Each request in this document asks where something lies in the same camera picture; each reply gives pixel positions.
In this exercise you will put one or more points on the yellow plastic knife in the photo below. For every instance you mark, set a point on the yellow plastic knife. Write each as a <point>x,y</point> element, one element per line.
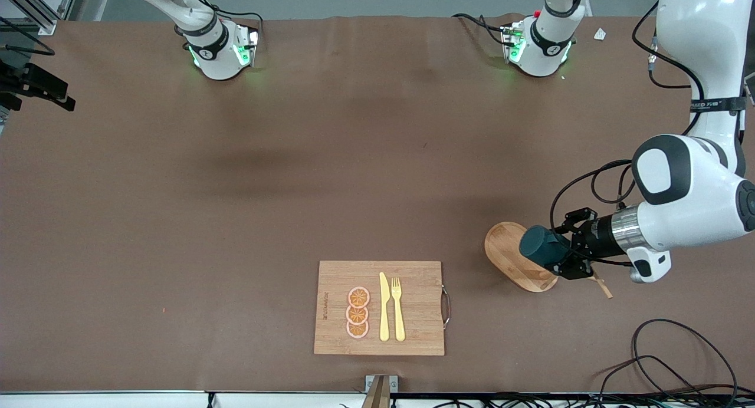
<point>384,313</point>

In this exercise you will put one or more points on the brown table mat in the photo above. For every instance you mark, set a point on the brown table mat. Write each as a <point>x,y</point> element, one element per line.
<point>177,249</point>

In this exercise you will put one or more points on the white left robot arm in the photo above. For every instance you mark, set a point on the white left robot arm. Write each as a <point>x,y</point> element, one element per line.
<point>696,207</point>

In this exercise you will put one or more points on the orange slice toy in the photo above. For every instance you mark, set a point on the orange slice toy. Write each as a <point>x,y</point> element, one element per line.
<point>357,331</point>
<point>357,315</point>
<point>358,296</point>

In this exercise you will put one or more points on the metal table edge bracket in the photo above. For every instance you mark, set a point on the metal table edge bracket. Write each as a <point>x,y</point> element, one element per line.
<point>381,387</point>

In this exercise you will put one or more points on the aluminium frame post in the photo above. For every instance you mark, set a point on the aluminium frame post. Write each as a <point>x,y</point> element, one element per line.
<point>41,16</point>

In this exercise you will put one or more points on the dark green ribbed cup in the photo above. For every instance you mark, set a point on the dark green ribbed cup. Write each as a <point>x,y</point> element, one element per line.
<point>540,246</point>

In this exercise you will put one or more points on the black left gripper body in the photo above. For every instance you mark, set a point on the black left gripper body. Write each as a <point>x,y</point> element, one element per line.
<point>594,238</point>

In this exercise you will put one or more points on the white paper scrap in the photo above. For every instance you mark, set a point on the white paper scrap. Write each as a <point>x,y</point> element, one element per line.
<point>600,34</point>

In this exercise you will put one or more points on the yellow plastic fork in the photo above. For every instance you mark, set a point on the yellow plastic fork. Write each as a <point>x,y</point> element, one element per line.
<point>399,319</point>

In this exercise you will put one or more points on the wooden mug tree stand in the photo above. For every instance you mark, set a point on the wooden mug tree stand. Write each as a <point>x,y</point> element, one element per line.
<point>507,252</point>

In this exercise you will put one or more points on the bamboo cutting board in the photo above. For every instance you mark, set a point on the bamboo cutting board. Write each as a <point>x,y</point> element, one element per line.
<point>336,337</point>

